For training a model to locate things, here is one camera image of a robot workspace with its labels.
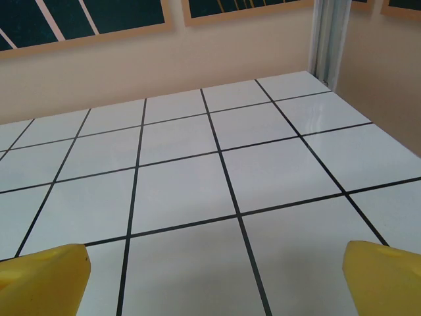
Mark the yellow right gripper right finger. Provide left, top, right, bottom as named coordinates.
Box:
left=341, top=240, right=421, bottom=316

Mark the aluminium frame post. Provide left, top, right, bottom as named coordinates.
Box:
left=309, top=0, right=350, bottom=90

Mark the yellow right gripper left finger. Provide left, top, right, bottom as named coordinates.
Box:
left=0, top=243, right=91, bottom=316

